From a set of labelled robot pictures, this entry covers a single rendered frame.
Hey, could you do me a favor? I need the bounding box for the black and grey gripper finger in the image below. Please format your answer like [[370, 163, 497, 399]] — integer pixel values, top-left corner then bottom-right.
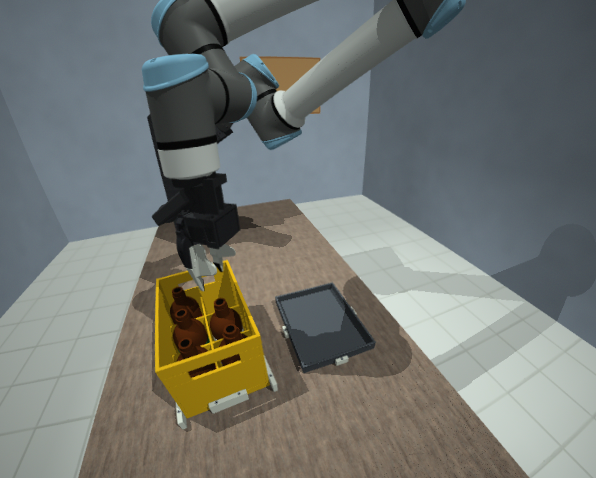
[[210, 244, 236, 272], [176, 227, 217, 292]]

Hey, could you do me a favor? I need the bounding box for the yellow bottle crate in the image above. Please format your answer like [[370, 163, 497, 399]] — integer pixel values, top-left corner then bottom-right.
[[155, 260, 270, 418]]

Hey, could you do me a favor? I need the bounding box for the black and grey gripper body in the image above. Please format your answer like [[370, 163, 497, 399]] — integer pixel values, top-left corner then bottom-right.
[[172, 171, 240, 249]]

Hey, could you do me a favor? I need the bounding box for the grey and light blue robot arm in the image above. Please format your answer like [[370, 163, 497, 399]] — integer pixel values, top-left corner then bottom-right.
[[142, 0, 466, 180]]

